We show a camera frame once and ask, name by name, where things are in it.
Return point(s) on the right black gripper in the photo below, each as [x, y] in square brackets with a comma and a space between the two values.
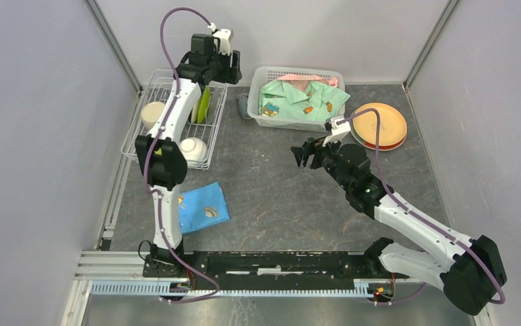
[311, 147]

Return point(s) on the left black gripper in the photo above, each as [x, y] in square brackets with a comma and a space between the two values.
[232, 75]

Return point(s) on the lime green plate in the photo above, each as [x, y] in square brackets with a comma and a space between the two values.
[203, 107]

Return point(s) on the cream plate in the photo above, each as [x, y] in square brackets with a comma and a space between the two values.
[194, 112]

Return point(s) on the green interior mug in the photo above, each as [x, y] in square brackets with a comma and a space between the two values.
[150, 114]

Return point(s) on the white round bowl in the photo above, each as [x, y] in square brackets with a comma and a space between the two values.
[193, 149]

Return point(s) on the red plate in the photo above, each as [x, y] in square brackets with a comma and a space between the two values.
[384, 147]

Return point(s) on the orange plate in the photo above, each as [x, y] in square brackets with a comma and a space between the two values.
[393, 126]

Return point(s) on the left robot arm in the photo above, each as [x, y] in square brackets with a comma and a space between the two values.
[163, 166]

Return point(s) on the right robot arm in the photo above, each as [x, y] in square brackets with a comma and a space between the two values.
[469, 271]

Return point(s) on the white plastic basket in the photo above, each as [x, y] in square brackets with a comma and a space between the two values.
[265, 74]

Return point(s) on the mint green printed shirt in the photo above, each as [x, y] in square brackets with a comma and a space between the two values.
[318, 102]

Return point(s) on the pink cloth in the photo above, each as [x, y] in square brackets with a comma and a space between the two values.
[333, 81]

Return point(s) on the blue folded cloth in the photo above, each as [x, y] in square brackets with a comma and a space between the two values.
[202, 208]

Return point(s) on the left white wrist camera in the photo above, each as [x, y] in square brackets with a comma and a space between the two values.
[223, 38]

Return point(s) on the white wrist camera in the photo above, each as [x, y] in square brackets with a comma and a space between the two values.
[338, 127]
[223, 38]

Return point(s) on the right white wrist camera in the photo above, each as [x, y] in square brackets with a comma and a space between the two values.
[338, 127]

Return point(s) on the white wire dish rack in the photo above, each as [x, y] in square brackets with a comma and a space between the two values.
[159, 88]

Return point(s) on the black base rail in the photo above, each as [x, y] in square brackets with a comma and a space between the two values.
[271, 270]

